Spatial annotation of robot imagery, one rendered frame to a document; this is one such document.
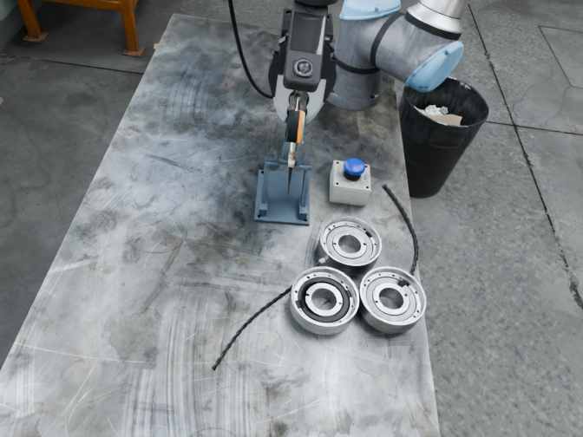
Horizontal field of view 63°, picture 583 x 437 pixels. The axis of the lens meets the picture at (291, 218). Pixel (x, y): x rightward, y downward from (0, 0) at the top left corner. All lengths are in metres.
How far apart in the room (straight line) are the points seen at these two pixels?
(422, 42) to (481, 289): 1.18
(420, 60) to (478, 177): 1.45
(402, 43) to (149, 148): 0.54
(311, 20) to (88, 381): 0.56
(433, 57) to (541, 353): 1.24
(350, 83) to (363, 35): 0.12
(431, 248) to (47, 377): 1.55
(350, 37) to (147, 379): 0.76
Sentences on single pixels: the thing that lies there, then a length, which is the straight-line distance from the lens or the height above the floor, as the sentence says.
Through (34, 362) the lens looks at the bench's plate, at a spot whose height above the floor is 0.80.
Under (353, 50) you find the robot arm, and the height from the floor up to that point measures 0.94.
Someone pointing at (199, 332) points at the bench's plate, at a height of 0.80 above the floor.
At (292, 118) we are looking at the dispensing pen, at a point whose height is 1.01.
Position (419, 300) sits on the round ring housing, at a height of 0.83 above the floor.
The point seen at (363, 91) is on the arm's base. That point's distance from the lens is 1.12.
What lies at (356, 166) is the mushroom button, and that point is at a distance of 0.88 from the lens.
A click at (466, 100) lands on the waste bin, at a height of 0.37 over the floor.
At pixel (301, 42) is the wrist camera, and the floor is 1.15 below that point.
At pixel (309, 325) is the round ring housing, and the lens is 0.71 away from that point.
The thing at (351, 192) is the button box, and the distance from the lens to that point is 0.88.
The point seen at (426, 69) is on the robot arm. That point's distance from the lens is 0.99.
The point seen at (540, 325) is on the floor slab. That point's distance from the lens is 1.99.
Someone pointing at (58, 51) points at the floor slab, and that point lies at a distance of 2.89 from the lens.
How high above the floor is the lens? 1.46
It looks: 49 degrees down
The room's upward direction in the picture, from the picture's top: 10 degrees clockwise
